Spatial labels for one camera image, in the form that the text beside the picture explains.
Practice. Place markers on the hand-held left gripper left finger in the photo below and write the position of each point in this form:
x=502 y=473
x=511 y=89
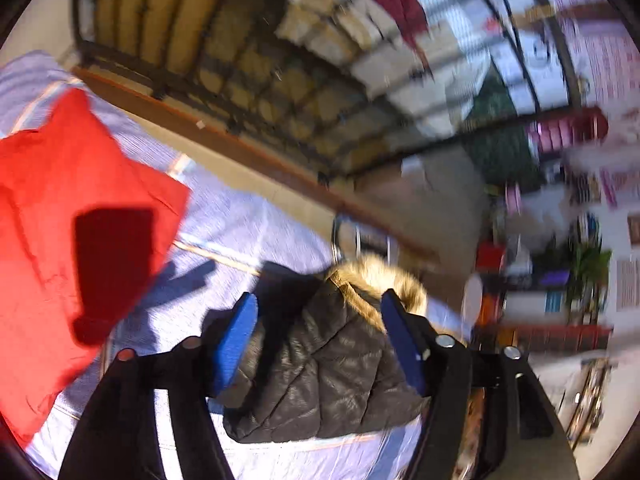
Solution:
x=235 y=342

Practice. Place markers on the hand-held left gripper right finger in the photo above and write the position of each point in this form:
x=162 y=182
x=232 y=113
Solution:
x=405 y=347

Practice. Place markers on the black quilted fur-trimmed jacket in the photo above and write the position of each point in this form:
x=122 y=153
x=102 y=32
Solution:
x=325 y=375

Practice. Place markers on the white round object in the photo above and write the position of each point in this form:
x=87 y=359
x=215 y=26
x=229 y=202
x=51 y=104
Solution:
x=472 y=297

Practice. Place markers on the blue plaid bed sheet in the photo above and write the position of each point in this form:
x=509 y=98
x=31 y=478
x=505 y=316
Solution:
x=240 y=230

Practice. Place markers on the red box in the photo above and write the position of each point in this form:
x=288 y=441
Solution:
x=490 y=256

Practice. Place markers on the red low shelf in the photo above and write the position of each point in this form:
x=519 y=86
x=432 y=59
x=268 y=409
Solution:
x=560 y=339

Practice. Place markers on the pink stool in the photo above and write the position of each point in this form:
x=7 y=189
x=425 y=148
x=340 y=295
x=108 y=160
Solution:
x=514 y=197

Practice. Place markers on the potted green plant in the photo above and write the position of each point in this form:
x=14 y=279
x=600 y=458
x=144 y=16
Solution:
x=590 y=265

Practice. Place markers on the green floral cloth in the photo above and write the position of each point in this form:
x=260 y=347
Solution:
x=500 y=145

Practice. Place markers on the red puffer jacket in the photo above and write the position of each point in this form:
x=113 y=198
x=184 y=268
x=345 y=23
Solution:
x=40 y=185

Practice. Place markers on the maroon slatted chair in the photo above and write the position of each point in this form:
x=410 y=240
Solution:
x=565 y=127

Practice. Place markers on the white cushioned sofa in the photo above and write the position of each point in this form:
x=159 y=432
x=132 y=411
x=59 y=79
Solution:
x=380 y=70

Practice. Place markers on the wooden slat panel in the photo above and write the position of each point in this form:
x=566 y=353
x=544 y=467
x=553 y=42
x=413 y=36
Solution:
x=185 y=20

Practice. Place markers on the maroon cloth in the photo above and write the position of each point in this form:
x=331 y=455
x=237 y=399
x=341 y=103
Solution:
x=395 y=5

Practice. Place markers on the metal chair frame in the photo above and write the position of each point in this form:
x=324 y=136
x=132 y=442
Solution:
x=360 y=237

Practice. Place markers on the brown wooden bed rail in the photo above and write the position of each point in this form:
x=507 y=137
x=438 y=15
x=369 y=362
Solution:
x=280 y=172

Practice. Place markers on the black metal bed frame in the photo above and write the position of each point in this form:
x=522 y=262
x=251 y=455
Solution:
x=165 y=85

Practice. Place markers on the pink wall poster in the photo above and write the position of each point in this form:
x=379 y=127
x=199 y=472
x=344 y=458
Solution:
x=600 y=50

